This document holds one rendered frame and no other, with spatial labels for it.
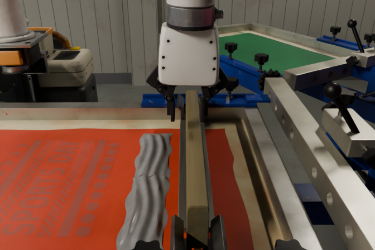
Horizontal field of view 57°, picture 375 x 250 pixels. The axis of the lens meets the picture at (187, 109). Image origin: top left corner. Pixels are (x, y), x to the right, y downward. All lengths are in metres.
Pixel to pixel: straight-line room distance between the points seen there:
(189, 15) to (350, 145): 0.34
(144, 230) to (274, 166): 0.27
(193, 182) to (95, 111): 0.48
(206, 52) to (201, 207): 0.24
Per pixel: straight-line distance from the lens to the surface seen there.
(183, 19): 0.53
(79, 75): 1.62
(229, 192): 0.66
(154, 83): 0.59
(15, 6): 1.05
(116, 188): 0.67
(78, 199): 0.67
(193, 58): 0.55
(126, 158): 0.76
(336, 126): 0.68
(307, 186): 0.77
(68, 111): 0.94
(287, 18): 3.87
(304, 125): 0.73
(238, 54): 1.49
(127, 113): 0.91
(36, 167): 0.78
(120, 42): 3.78
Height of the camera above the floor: 1.36
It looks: 25 degrees down
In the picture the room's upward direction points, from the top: straight up
